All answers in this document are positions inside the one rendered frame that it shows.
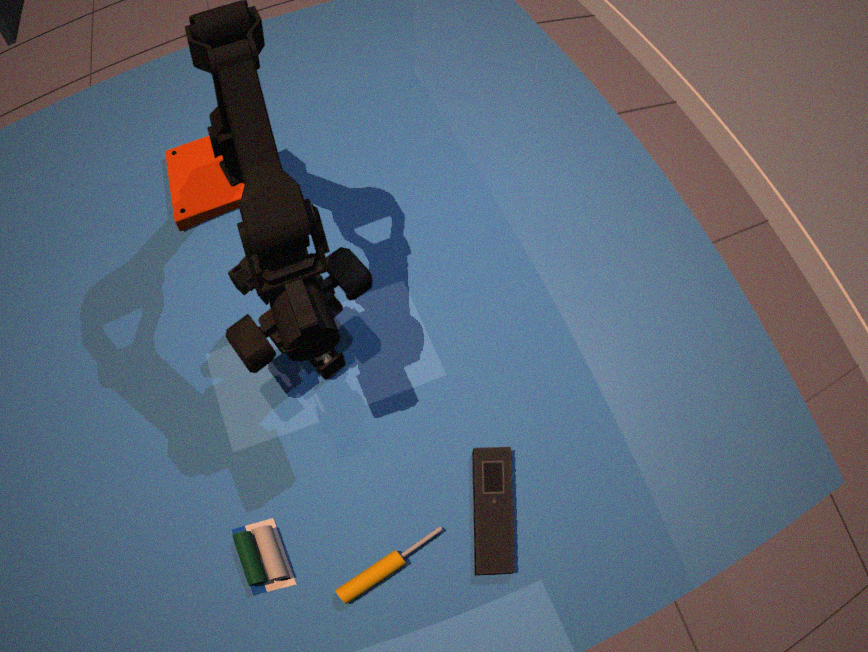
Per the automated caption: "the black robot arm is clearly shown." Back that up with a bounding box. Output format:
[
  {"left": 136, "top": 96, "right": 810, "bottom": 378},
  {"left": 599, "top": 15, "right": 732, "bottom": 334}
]
[{"left": 185, "top": 0, "right": 340, "bottom": 361}]

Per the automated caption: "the black battery holder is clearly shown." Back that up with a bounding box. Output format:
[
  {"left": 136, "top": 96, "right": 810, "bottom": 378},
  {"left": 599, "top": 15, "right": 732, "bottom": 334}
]
[{"left": 310, "top": 349, "right": 345, "bottom": 380}]

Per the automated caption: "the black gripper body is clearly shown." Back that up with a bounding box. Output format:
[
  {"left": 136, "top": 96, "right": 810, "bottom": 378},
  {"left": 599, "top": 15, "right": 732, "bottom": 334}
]
[{"left": 226, "top": 247, "right": 373, "bottom": 373}]

